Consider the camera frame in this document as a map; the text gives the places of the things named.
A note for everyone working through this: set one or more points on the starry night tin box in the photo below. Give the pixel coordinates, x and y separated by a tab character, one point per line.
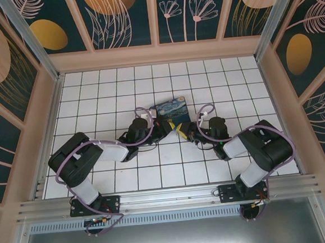
172	109

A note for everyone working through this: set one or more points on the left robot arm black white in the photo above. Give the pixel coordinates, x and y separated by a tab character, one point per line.
78	162

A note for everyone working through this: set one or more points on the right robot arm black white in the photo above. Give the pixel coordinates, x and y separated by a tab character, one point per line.
268	147

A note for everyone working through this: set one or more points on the grey metal sheet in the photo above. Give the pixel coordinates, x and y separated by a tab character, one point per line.
171	239

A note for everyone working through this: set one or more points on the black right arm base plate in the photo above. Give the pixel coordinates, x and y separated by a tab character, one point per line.
227	193

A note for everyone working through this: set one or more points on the aluminium mounting rail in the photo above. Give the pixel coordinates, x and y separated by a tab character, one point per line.
168	197

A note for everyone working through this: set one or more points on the aluminium table edge rail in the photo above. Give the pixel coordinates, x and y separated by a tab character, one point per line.
55	107
267	90

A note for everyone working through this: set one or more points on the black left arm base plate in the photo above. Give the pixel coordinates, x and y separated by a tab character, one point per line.
112	202

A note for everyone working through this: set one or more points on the aluminium frame post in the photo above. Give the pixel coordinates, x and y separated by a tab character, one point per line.
277	11
32	39

